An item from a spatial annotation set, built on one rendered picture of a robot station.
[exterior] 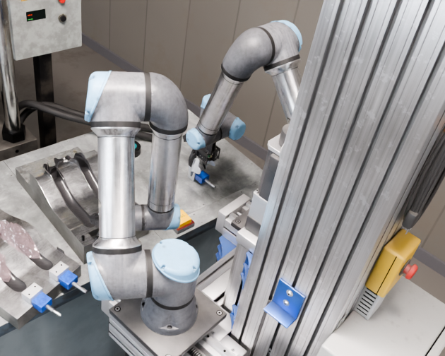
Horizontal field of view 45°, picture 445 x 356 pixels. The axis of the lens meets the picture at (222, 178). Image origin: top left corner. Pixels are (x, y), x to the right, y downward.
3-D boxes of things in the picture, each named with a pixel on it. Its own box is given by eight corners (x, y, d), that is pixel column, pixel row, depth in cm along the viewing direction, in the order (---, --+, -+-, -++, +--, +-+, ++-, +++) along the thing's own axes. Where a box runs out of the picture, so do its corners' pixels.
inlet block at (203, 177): (218, 189, 220) (220, 179, 216) (209, 194, 217) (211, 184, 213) (196, 172, 226) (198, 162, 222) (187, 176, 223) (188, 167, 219)
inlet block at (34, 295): (67, 315, 162) (66, 304, 159) (54, 326, 159) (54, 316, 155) (35, 293, 167) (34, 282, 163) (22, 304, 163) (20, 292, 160)
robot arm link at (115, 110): (153, 304, 127) (151, 68, 124) (87, 309, 123) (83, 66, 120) (147, 291, 138) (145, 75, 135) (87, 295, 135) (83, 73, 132)
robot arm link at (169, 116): (192, 65, 133) (175, 212, 163) (147, 63, 131) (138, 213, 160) (200, 89, 124) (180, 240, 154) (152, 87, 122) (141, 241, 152)
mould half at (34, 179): (148, 234, 196) (150, 207, 187) (84, 264, 181) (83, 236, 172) (78, 157, 222) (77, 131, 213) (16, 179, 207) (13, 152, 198)
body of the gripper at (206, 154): (205, 167, 210) (209, 142, 202) (190, 155, 214) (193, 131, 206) (219, 159, 214) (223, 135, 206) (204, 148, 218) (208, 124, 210)
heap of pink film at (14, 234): (46, 252, 175) (44, 236, 170) (1, 287, 163) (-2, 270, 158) (-10, 215, 184) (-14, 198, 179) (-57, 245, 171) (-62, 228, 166)
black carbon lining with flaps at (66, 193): (126, 216, 191) (126, 196, 185) (85, 234, 182) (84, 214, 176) (75, 162, 209) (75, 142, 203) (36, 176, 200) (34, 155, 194)
